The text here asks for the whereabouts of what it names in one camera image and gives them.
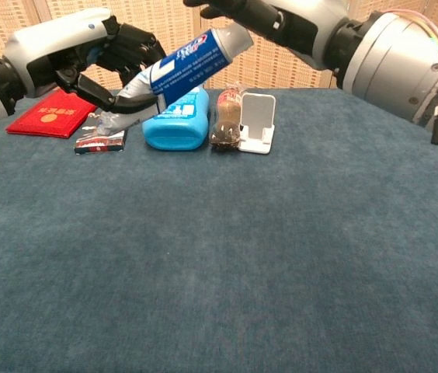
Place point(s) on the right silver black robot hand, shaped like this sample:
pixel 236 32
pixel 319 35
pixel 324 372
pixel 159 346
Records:
pixel 300 23

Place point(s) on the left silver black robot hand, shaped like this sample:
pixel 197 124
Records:
pixel 56 39

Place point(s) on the blue white toothpaste tube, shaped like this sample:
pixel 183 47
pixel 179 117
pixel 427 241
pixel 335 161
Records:
pixel 192 62

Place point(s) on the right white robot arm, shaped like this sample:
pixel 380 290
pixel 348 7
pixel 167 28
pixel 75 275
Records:
pixel 393 62

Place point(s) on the dark blue carpeted table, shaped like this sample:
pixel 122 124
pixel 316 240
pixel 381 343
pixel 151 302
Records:
pixel 203 252

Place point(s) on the red certificate book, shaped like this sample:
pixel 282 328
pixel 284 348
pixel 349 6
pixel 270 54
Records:
pixel 48 116

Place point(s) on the small white box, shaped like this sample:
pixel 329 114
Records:
pixel 258 112

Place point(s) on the dark printed palace booklet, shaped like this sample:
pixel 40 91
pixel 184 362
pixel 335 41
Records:
pixel 98 143

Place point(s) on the cola bottle with red label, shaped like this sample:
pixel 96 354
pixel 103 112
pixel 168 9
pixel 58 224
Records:
pixel 224 128

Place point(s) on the blue pump detergent bottle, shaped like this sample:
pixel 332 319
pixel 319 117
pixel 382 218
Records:
pixel 176 132

